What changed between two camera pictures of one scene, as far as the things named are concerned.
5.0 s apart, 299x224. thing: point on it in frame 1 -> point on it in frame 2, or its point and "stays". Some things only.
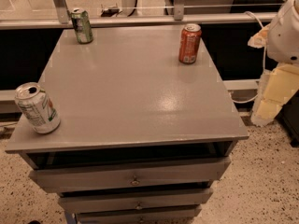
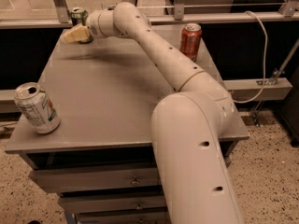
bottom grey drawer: (183, 216) stays
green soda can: (82, 25) stays
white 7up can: (35, 104) stays
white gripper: (285, 36) -> (92, 24)
